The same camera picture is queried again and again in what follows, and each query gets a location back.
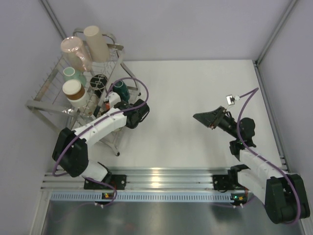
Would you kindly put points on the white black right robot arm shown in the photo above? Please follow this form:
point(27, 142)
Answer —
point(282, 194)

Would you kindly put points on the iridescent pink mug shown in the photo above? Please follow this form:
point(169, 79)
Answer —
point(76, 53)

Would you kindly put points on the dark teal cup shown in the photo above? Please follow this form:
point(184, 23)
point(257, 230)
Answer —
point(122, 90)

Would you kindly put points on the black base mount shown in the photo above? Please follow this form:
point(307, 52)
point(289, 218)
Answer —
point(229, 180)
point(118, 181)

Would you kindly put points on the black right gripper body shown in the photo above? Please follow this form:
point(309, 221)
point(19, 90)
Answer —
point(224, 122)

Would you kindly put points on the aluminium mounting rail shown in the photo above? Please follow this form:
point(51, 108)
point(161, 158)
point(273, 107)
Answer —
point(146, 179)

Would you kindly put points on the teal green mug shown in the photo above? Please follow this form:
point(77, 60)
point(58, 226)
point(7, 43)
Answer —
point(70, 73)

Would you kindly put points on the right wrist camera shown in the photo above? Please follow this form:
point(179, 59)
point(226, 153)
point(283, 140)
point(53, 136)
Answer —
point(231, 100)

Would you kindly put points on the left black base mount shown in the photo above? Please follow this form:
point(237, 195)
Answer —
point(118, 181)

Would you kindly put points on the stainless steel dish rack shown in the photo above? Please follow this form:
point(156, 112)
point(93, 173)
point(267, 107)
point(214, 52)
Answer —
point(50, 98)

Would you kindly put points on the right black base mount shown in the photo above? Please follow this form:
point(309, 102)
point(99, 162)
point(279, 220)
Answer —
point(229, 180)

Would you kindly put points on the perforated cable duct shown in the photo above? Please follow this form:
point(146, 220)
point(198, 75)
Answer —
point(211, 197)

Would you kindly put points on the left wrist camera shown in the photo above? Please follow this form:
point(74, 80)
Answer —
point(112, 98)

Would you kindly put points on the dark brown mug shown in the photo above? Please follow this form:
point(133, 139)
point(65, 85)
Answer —
point(98, 83)

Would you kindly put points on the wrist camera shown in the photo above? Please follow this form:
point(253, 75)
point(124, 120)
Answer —
point(231, 100)
point(112, 98)

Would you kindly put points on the tall beige cup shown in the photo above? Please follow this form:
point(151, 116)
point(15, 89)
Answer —
point(98, 48)

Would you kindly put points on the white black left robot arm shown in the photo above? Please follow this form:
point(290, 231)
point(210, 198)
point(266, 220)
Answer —
point(71, 152)

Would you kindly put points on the steel cup with cork base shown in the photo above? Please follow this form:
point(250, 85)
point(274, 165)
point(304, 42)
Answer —
point(75, 93)

